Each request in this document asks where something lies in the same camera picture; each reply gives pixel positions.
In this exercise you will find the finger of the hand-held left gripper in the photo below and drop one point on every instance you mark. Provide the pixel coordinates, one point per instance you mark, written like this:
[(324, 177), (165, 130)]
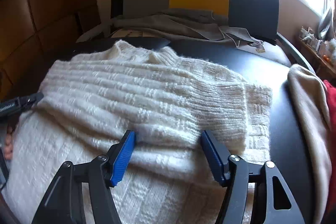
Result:
[(31, 100)]

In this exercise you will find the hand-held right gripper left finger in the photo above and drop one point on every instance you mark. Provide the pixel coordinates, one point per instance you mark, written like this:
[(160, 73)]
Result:
[(123, 158)]

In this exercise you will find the wooden wardrobe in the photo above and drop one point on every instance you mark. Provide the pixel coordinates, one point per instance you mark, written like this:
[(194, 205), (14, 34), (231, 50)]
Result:
[(52, 3)]

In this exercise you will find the grey cloth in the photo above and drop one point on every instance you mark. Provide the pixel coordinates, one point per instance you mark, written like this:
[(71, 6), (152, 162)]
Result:
[(183, 26)]

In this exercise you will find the beige garment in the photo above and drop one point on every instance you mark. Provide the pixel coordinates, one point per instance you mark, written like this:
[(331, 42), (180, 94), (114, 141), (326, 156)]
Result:
[(307, 108)]

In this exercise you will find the red garment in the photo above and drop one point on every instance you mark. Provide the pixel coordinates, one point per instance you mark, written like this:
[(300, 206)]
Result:
[(331, 100)]

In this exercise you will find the black padded bench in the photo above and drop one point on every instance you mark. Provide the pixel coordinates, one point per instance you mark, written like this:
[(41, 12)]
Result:
[(262, 69)]

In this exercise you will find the orange tangerine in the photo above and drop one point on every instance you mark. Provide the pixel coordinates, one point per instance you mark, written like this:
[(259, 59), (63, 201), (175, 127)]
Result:
[(326, 57)]

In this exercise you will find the cluster of jars and boxes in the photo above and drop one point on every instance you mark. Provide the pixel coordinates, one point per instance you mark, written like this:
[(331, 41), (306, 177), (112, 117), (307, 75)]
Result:
[(309, 39)]

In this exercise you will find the white printed cushion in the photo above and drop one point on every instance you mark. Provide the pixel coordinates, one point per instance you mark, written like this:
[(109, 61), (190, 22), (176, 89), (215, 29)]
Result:
[(273, 54)]

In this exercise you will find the wooden desk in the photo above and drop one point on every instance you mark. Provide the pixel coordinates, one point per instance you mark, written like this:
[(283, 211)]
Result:
[(319, 64)]

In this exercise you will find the cream knitted sweater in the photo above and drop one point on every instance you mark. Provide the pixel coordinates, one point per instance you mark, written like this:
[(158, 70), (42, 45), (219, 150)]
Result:
[(144, 98)]

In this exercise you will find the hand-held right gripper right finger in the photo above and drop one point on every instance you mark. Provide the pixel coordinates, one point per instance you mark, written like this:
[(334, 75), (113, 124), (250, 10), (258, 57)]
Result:
[(214, 158)]

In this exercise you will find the person's left hand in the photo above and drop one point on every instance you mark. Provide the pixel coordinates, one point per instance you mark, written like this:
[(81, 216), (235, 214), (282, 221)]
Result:
[(9, 145)]

